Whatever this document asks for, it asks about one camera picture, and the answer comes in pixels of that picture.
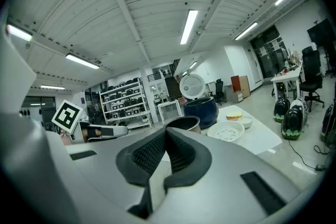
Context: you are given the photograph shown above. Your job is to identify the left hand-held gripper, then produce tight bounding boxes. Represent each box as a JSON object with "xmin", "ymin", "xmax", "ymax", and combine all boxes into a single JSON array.
[{"xmin": 51, "ymin": 99, "xmax": 129, "ymax": 144}]

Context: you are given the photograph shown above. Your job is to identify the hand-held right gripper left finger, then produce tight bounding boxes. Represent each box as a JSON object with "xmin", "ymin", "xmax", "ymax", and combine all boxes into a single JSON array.
[{"xmin": 66, "ymin": 127, "xmax": 169, "ymax": 211}]

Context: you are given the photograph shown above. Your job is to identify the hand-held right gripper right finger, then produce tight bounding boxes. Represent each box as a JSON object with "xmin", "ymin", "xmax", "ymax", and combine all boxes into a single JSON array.
[{"xmin": 164, "ymin": 127, "xmax": 300, "ymax": 218}]

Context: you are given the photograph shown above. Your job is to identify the black pot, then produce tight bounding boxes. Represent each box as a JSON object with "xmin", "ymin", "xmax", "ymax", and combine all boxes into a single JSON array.
[{"xmin": 163, "ymin": 115, "xmax": 202, "ymax": 135}]

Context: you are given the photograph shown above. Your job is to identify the dark blue rice cooker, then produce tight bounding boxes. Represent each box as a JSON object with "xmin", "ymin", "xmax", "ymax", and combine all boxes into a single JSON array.
[{"xmin": 179, "ymin": 73, "xmax": 219, "ymax": 130}]

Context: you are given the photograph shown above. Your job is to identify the white perforated steamer plate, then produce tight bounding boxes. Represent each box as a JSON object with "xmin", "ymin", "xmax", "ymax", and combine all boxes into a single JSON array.
[{"xmin": 207, "ymin": 120, "xmax": 245, "ymax": 142}]

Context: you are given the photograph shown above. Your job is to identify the person's left forearm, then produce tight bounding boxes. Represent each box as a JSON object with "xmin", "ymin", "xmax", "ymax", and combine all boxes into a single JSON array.
[{"xmin": 60, "ymin": 131, "xmax": 72, "ymax": 145}]

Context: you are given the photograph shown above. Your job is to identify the white shelf rack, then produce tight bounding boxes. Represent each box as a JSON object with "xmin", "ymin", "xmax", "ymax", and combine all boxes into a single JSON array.
[{"xmin": 99, "ymin": 78, "xmax": 153, "ymax": 129}]

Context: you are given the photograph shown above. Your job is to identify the white side table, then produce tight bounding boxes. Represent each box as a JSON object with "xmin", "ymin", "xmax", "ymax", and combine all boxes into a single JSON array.
[{"xmin": 157, "ymin": 99, "xmax": 183, "ymax": 124}]

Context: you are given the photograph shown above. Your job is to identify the yellow sponge cake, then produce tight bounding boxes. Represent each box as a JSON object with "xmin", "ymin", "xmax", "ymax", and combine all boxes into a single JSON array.
[{"xmin": 226, "ymin": 110, "xmax": 244, "ymax": 121}]

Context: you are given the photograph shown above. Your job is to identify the dark staircase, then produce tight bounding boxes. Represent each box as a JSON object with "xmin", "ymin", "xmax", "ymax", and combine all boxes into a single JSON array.
[{"xmin": 164, "ymin": 59, "xmax": 184, "ymax": 100}]

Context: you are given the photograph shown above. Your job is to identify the small white bowl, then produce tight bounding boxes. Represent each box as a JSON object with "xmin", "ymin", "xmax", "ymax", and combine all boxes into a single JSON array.
[{"xmin": 240, "ymin": 115, "xmax": 254, "ymax": 129}]

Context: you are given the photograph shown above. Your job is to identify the small black office chair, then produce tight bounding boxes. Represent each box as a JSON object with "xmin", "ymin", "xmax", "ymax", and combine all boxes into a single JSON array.
[{"xmin": 214, "ymin": 78, "xmax": 227, "ymax": 106}]

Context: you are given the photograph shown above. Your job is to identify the white drawer unit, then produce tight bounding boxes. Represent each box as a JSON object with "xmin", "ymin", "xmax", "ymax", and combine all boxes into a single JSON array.
[{"xmin": 230, "ymin": 91, "xmax": 244, "ymax": 103}]

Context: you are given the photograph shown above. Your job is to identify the orange wooden cabinet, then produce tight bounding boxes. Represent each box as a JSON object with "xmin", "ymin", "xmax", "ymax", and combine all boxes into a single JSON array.
[{"xmin": 230, "ymin": 75, "xmax": 251, "ymax": 99}]

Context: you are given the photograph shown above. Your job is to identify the black dome case green trim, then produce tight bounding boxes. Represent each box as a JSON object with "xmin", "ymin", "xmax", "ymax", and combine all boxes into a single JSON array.
[
  {"xmin": 272, "ymin": 98, "xmax": 291, "ymax": 124},
  {"xmin": 281, "ymin": 106, "xmax": 305, "ymax": 141}
]

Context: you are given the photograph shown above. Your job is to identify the white dome case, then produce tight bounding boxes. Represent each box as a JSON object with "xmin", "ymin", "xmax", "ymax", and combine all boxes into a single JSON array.
[{"xmin": 290, "ymin": 97, "xmax": 309, "ymax": 113}]

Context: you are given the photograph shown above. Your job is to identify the dark double door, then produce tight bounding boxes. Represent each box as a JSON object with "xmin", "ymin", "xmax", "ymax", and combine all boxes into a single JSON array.
[{"xmin": 249, "ymin": 25, "xmax": 288, "ymax": 79}]

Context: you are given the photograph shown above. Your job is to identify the cluttered white desk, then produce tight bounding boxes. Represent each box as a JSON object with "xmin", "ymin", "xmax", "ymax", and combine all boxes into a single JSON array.
[{"xmin": 270, "ymin": 60, "xmax": 305, "ymax": 103}]

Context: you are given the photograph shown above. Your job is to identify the tall black office chair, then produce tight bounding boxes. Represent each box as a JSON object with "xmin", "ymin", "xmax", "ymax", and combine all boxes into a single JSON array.
[{"xmin": 299, "ymin": 46, "xmax": 326, "ymax": 109}]

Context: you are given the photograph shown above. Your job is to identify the black display screen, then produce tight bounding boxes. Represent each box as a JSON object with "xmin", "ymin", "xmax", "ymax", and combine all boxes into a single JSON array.
[{"xmin": 307, "ymin": 18, "xmax": 336, "ymax": 50}]

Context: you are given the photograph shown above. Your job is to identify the black floor cable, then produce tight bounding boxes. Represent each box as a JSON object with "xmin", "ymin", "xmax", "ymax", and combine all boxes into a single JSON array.
[{"xmin": 287, "ymin": 138, "xmax": 332, "ymax": 173}]

